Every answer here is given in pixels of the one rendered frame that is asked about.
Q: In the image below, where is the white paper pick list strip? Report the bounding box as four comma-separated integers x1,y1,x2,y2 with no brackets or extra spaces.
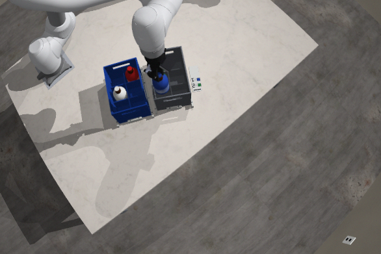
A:
189,66,202,92

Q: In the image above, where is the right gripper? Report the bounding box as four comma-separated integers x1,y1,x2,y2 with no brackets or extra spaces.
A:
144,48,166,82

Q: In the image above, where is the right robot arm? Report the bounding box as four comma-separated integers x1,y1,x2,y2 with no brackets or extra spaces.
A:
9,0,183,84

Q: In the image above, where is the white bottle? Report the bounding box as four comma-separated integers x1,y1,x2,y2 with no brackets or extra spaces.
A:
113,86,128,101

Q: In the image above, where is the blue crate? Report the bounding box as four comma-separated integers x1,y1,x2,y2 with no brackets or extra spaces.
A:
103,57,151,123

